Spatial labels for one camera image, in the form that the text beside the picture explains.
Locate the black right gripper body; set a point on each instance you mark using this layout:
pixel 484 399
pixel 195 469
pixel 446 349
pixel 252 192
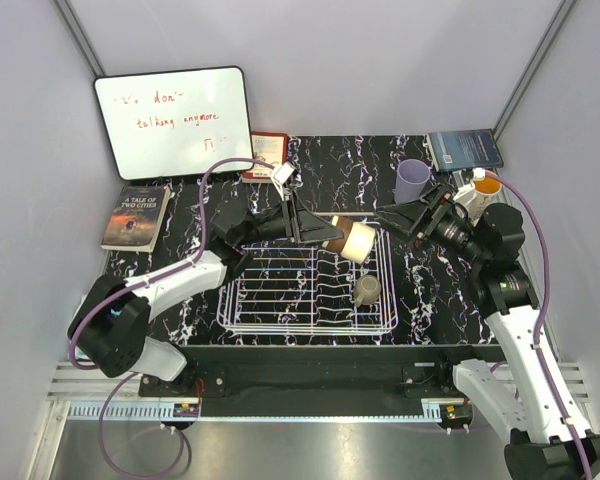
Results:
pixel 456 235

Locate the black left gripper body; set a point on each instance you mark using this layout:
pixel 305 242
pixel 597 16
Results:
pixel 276 224

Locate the lilac plastic cup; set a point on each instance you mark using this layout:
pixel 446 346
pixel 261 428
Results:
pixel 411 177

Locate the cream and brown cup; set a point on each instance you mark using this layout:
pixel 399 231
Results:
pixel 357 241

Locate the floral white mug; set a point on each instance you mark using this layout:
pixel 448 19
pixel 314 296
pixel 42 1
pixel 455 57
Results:
pixel 488 189

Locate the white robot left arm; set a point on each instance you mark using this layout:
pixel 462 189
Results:
pixel 109 331

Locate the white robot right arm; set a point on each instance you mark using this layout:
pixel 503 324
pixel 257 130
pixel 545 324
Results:
pixel 544 433

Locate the black marble pattern mat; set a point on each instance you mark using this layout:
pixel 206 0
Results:
pixel 336 174

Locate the small beige mug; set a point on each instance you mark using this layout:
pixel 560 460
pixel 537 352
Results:
pixel 367 290

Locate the red paperback book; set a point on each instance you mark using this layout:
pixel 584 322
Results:
pixel 270 148

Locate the dark blue book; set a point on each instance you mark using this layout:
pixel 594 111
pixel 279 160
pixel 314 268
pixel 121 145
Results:
pixel 462 150

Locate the Tale of Two Cities book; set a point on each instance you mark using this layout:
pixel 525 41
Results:
pixel 137 218

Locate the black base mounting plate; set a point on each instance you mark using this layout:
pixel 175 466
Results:
pixel 370 383

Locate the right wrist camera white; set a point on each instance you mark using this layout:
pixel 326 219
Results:
pixel 465 180

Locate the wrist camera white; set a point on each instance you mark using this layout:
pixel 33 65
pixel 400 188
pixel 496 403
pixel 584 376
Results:
pixel 465 180
pixel 280 176

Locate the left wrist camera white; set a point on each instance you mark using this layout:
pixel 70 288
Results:
pixel 280 176

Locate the white wire dish rack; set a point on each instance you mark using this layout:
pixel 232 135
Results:
pixel 290 290

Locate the white whiteboard black frame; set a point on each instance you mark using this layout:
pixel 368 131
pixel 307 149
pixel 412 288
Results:
pixel 176 123

